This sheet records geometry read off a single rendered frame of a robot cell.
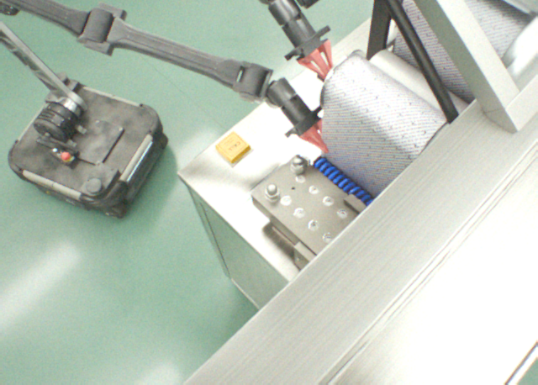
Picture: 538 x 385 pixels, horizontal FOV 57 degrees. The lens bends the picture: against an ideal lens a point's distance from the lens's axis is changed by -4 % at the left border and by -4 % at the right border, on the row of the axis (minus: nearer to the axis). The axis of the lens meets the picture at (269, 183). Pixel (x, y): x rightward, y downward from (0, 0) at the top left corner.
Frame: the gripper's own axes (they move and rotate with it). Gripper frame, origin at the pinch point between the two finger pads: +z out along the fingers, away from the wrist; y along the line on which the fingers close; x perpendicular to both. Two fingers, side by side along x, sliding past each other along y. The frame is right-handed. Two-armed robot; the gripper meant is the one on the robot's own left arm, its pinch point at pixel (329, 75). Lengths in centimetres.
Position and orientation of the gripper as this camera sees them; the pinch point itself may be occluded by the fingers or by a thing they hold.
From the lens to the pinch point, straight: 115.0
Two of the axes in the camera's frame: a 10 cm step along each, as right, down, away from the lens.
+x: 3.9, -0.2, -9.2
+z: 5.8, 7.8, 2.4
